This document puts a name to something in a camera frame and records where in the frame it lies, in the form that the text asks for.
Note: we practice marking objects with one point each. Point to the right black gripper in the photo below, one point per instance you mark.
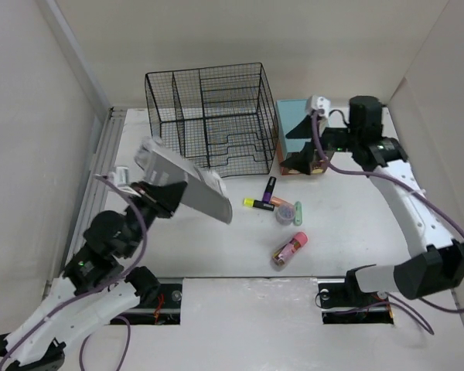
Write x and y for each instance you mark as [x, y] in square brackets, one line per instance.
[300, 161]

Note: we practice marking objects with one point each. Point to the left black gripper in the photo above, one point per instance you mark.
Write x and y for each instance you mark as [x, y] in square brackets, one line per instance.
[165, 195]

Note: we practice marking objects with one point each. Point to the grey booklet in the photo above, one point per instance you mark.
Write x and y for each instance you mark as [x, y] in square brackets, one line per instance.
[205, 191]

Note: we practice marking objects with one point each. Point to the clear jar of pins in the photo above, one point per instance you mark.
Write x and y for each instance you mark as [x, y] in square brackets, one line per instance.
[285, 214]

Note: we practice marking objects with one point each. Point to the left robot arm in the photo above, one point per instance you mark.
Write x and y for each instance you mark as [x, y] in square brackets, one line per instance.
[101, 281]

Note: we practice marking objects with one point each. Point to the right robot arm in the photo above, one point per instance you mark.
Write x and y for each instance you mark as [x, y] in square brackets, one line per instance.
[435, 242]

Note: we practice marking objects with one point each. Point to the teal drawer box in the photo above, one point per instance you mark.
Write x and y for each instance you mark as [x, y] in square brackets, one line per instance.
[290, 113]

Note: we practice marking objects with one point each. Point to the purple highlighter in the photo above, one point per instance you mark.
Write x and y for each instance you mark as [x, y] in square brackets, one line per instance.
[268, 192]

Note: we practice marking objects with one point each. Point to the orange highlighter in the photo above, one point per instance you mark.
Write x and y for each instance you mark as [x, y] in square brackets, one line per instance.
[277, 202]

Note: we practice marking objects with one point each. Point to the green highlighter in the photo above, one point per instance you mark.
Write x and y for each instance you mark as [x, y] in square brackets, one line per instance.
[298, 214]

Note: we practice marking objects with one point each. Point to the yellow highlighter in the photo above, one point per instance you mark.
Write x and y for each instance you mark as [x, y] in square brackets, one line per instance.
[257, 204]

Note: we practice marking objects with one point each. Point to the pink capped clear tube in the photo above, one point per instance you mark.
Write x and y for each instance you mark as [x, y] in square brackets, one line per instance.
[286, 252]

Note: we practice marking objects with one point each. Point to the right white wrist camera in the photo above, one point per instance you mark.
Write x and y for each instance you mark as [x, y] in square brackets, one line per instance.
[319, 107]

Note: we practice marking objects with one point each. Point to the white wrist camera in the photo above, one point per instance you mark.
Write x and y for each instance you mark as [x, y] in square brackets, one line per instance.
[319, 107]
[117, 180]

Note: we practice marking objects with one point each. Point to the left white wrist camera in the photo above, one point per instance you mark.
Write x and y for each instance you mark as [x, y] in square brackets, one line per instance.
[117, 180]

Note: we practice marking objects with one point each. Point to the aluminium rail frame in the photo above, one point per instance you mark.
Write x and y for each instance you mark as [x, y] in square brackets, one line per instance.
[104, 141]

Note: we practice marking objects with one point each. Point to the black wire mesh organizer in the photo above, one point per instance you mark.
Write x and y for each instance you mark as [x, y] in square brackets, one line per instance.
[220, 117]

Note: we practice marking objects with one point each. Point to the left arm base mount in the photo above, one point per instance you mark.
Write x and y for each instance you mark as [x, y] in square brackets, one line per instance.
[165, 309]

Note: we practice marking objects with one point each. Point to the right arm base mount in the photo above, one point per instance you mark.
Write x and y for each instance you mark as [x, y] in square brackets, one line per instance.
[341, 303]

